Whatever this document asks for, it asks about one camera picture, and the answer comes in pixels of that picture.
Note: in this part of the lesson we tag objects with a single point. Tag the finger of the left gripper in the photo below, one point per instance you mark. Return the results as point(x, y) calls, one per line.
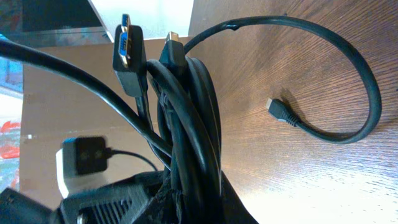
point(165, 207)
point(232, 209)

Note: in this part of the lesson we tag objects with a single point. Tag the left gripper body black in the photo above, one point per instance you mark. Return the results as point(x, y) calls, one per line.
point(121, 202)

